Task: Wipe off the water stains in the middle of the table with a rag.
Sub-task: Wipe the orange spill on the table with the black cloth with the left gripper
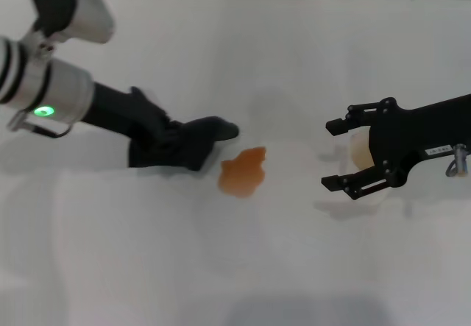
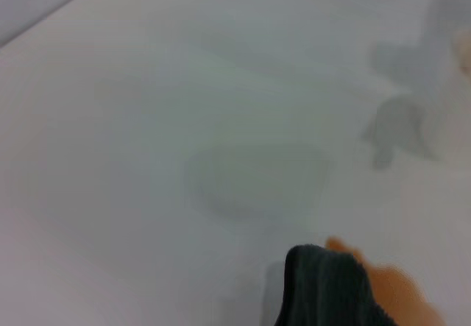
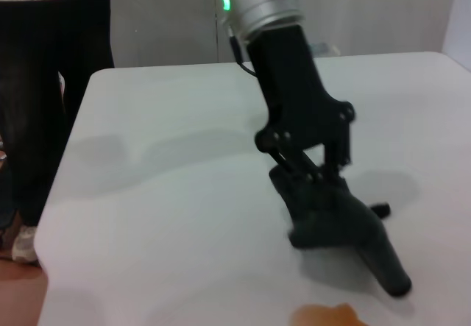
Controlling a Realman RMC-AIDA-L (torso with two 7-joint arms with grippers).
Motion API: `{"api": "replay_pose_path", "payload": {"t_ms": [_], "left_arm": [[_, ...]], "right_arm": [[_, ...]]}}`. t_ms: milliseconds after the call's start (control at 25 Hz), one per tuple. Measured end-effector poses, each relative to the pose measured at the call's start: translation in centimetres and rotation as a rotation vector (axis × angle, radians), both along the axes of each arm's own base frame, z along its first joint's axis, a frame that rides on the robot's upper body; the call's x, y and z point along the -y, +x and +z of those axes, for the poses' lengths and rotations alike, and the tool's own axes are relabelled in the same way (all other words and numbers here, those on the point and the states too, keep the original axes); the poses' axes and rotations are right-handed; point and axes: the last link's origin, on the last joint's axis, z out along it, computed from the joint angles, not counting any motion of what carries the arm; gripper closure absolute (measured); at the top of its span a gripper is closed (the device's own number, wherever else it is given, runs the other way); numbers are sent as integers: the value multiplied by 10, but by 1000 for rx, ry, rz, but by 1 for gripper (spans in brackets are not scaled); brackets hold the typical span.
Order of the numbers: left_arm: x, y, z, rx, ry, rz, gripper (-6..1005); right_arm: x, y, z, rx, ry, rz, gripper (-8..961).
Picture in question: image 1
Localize white plastic cup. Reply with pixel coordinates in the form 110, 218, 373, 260
345, 130, 376, 172

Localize orange-brown liquid stain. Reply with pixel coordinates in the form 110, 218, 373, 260
217, 146, 268, 199

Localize left wrist cable connector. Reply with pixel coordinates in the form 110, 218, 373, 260
7, 109, 71, 138

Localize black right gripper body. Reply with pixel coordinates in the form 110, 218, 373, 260
366, 93, 471, 189

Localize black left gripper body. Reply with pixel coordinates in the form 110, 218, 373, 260
82, 81, 169, 147

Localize wrist cable connector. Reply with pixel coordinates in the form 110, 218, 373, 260
445, 143, 470, 178
7, 109, 71, 138

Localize right wrist cable connector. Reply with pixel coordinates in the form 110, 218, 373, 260
445, 143, 470, 178

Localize dark cloth rag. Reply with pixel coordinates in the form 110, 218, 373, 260
127, 114, 241, 173

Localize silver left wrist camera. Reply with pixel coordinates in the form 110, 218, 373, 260
31, 0, 117, 44

